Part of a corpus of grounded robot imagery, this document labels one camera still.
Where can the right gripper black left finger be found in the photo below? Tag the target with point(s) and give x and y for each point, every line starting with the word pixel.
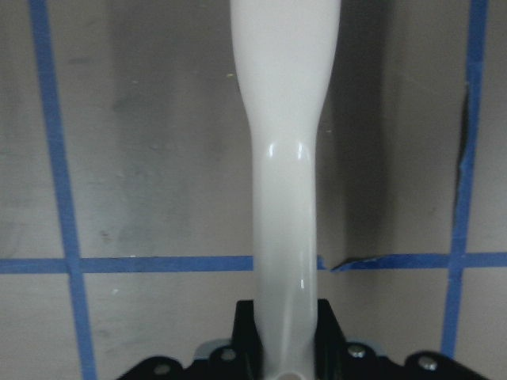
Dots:
pixel 246 337

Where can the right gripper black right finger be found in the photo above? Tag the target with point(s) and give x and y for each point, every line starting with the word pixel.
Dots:
pixel 329 339

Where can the beige hand brush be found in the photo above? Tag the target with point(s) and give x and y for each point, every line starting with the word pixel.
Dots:
pixel 284 55

